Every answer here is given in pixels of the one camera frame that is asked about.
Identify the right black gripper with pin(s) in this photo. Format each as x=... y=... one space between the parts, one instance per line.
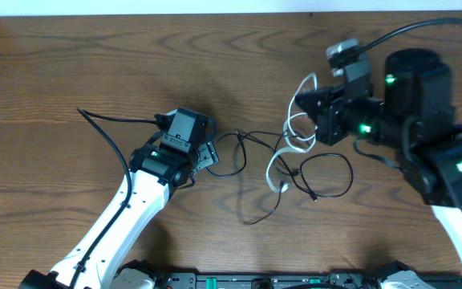
x=331 y=119

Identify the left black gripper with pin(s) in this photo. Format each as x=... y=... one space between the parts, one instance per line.
x=205 y=155

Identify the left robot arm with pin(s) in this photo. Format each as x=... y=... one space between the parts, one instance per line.
x=169 y=160

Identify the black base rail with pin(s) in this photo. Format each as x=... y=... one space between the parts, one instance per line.
x=394 y=275

